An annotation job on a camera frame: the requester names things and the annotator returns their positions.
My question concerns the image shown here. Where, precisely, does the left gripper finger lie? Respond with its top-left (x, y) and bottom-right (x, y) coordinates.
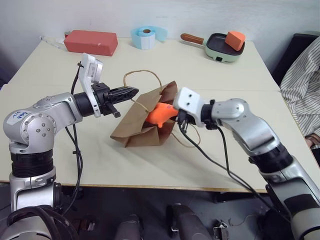
top-left (109, 93), bottom-right (138, 103)
top-left (109, 86), bottom-right (140, 96)

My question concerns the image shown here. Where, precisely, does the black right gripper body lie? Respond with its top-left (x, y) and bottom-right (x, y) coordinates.
top-left (176, 110), bottom-right (196, 133)

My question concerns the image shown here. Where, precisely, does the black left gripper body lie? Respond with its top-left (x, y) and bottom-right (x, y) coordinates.
top-left (91, 83), bottom-right (122, 119)

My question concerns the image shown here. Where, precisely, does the orange plush toy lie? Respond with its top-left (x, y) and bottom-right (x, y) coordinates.
top-left (145, 102), bottom-right (180, 129)

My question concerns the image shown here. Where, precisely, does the brown paper bag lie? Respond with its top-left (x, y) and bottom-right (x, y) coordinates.
top-left (109, 69), bottom-right (202, 149)

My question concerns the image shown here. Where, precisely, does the person's bare hand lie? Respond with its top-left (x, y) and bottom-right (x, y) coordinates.
top-left (305, 133), bottom-right (320, 151)

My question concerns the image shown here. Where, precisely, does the red rectangular block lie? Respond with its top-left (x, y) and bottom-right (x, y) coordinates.
top-left (63, 29), bottom-right (119, 58)

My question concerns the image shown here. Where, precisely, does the blue label roll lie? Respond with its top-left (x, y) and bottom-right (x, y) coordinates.
top-left (130, 24), bottom-right (168, 50)

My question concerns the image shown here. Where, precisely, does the clear plastic wrapper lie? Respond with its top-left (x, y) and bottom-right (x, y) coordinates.
top-left (39, 34), bottom-right (66, 50)

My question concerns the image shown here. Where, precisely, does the orange foam wedge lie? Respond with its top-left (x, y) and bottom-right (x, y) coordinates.
top-left (224, 30), bottom-right (246, 52)

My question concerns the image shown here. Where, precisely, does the dark rounded shape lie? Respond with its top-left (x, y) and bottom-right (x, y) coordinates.
top-left (116, 214), bottom-right (141, 240)
top-left (165, 203), bottom-right (214, 240)

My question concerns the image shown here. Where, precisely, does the black chair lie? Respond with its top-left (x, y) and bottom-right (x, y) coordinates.
top-left (272, 33), bottom-right (320, 86)

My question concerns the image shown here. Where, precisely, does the person in striped shirt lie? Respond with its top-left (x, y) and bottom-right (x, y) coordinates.
top-left (279, 37), bottom-right (320, 138)

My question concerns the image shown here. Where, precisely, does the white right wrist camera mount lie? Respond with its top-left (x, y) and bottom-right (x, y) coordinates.
top-left (172, 86), bottom-right (209, 127)

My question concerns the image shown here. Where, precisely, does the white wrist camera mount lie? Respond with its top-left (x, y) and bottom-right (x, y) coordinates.
top-left (172, 86), bottom-right (209, 127)
top-left (79, 52), bottom-right (105, 119)

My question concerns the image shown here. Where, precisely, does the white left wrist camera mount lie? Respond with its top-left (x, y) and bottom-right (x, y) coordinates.
top-left (79, 52), bottom-right (105, 119)

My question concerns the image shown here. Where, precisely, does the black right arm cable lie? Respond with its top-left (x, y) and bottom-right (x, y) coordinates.
top-left (178, 119), bottom-right (276, 208)
top-left (215, 124), bottom-right (253, 192)

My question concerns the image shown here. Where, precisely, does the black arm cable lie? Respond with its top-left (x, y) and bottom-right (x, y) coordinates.
top-left (215, 124), bottom-right (253, 192)
top-left (60, 61), bottom-right (85, 216)
top-left (178, 119), bottom-right (276, 208)

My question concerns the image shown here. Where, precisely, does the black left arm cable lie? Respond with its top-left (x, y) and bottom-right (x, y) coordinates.
top-left (60, 61), bottom-right (85, 216)

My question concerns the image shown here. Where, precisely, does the green electric pan, brown handle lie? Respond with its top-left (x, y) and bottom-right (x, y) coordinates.
top-left (180, 32), bottom-right (247, 64)

